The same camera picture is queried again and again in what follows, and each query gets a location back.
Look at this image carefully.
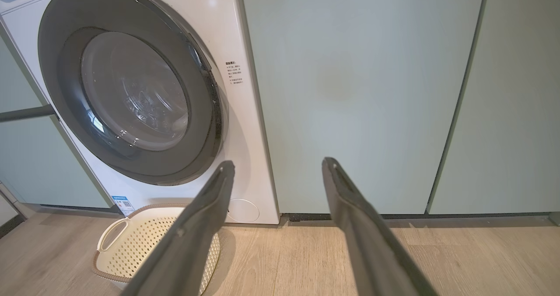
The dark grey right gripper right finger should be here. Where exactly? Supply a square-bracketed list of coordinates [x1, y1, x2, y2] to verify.
[322, 157, 439, 296]

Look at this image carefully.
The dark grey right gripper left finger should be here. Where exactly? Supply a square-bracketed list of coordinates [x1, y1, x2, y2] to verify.
[120, 160, 236, 296]

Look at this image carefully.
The small text sticker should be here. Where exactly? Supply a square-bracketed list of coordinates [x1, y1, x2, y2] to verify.
[225, 61, 245, 85]

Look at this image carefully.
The cream perforated laundry basket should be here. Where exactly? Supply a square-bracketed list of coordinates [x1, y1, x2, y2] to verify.
[92, 203, 221, 296]

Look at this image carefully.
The pale green cabinet with handle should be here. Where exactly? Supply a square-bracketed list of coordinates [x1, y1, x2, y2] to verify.
[0, 33, 114, 209]

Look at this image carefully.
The round white filter cover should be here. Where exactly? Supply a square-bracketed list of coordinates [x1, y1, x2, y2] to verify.
[227, 198, 260, 223]

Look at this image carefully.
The blue energy label sticker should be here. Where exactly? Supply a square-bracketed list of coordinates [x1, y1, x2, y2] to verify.
[111, 195, 136, 216]

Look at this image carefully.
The white front-load washing machine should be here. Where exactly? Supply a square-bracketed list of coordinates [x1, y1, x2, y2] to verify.
[0, 0, 280, 225]

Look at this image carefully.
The dark round washing machine door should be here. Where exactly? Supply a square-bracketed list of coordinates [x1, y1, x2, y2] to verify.
[38, 0, 228, 186]

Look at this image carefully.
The dark cabinet kickboard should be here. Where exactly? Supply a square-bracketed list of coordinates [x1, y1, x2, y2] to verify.
[280, 212, 560, 222]

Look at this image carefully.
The dark cabinet bar handle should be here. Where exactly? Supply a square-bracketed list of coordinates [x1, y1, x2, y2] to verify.
[0, 105, 56, 123]

